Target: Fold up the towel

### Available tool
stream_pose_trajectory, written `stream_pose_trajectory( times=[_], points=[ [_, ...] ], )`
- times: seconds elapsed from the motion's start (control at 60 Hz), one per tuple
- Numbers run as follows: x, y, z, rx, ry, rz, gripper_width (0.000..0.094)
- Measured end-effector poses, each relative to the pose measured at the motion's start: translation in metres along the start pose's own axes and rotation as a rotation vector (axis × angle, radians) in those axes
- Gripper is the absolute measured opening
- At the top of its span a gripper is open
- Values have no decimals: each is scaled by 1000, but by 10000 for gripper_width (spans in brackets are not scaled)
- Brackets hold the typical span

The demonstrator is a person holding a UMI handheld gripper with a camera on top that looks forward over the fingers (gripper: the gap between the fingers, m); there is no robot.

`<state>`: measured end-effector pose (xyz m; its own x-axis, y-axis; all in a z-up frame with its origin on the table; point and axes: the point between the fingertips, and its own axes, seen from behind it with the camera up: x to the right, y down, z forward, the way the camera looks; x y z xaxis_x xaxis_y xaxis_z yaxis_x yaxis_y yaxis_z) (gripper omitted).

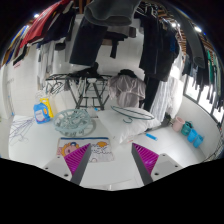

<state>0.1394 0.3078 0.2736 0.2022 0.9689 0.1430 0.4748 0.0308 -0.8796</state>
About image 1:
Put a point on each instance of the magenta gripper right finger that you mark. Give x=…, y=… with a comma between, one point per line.
x=145, y=160

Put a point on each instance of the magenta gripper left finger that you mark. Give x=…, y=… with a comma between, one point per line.
x=77, y=162

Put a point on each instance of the cartoon print folded towel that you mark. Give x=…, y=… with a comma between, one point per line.
x=100, y=147

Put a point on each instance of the blue plastic clip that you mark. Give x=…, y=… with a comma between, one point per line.
x=151, y=136

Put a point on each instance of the teal round clip hanger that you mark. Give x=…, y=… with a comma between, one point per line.
x=74, y=123

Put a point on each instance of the white pillow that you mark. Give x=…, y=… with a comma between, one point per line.
x=121, y=131

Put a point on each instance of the teal round hoop hanger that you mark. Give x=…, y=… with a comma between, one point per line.
x=131, y=114

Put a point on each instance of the blue plastic cup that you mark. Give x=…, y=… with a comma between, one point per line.
x=195, y=138

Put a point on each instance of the teal plastic cup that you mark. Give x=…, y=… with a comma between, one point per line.
x=186, y=128

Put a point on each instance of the white hanging curtain cloth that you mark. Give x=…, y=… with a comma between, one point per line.
x=169, y=94

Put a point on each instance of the yellow detergent bottle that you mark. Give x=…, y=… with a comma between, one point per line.
x=47, y=103

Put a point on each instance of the black folding drying rack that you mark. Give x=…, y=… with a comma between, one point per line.
x=90, y=86

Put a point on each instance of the black hanging coat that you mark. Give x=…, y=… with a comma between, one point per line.
x=160, y=47

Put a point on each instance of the dark hanging trousers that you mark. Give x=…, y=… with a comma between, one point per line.
x=87, y=43

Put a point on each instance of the grey hanging garment top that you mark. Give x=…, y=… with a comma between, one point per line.
x=111, y=12

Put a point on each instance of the red hanging garment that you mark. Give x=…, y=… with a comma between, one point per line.
x=42, y=22

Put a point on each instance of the bundle of white wire hangers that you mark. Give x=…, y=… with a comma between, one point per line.
x=19, y=129

